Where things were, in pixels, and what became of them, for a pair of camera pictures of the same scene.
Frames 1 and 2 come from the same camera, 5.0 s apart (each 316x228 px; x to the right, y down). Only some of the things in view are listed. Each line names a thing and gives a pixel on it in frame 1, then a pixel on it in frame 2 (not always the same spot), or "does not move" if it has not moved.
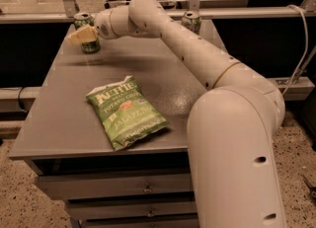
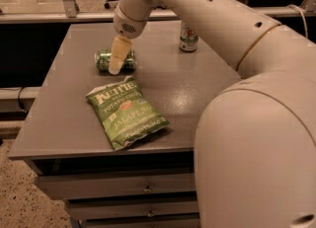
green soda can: x=81 y=20 → x=103 y=56
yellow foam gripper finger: x=86 y=34 → x=120 y=47
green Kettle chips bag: x=125 y=114 does not move
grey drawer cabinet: x=93 y=184 does not move
